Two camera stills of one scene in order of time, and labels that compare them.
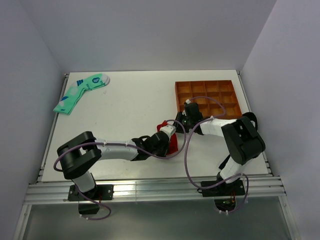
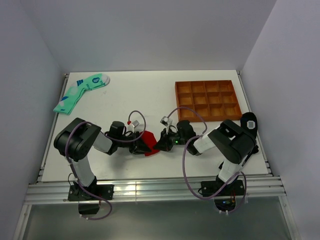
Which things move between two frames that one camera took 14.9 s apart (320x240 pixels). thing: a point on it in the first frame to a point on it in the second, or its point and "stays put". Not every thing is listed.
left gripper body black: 161,152 to 131,146
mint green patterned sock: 65,104 stays put
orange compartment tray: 223,90 stays put
